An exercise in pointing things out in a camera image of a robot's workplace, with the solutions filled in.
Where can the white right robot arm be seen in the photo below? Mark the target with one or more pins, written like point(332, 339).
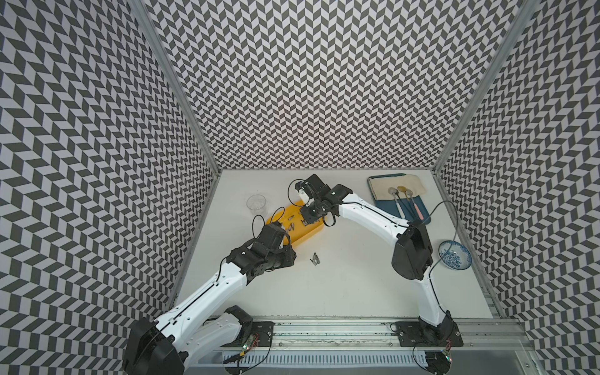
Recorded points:
point(411, 259)

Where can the white handled spoon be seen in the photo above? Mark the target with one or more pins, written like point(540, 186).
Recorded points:
point(393, 191)

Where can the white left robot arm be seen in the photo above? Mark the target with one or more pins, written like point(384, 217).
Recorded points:
point(186, 333)

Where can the clear plastic cup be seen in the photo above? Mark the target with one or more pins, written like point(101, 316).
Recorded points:
point(257, 205)

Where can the blue patterned bowl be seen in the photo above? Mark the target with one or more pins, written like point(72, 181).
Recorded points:
point(455, 255)

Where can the aluminium corner post right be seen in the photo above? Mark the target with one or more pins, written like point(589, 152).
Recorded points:
point(506, 45)

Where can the aluminium corner post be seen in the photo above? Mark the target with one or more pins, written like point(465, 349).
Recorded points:
point(147, 28)
point(506, 45)

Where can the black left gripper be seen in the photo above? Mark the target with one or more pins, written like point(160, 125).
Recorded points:
point(289, 259)

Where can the gold spoon green handle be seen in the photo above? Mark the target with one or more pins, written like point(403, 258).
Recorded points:
point(404, 190)

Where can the beige folded cloth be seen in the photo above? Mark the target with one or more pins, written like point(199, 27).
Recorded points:
point(379, 185)

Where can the teal plastic tray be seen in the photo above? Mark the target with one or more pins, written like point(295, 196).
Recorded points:
point(390, 207)

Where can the yellow plastic storage box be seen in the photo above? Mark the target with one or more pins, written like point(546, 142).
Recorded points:
point(298, 229)

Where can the aluminium corner post left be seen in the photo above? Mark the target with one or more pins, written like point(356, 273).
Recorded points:
point(147, 28)

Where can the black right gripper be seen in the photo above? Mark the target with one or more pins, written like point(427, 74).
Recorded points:
point(308, 216)

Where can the pink handled spoon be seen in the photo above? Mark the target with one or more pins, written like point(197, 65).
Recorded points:
point(410, 196)

